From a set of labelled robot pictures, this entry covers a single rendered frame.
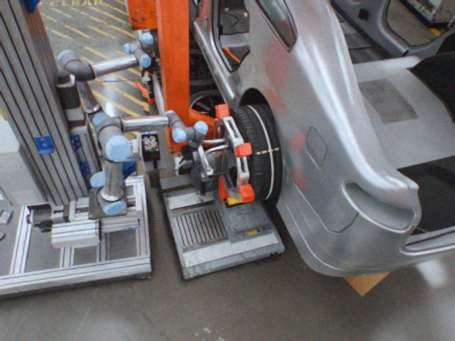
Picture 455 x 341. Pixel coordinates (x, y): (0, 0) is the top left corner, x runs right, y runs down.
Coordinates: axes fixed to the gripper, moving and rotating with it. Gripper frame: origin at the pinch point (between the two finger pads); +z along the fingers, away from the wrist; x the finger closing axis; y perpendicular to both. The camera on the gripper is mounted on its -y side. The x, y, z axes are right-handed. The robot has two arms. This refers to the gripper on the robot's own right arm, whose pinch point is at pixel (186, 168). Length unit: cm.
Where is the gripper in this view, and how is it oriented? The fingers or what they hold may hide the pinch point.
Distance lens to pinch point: 227.5
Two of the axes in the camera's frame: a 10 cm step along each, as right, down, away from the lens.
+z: -3.6, 6.1, 7.0
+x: -7.9, 2.0, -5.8
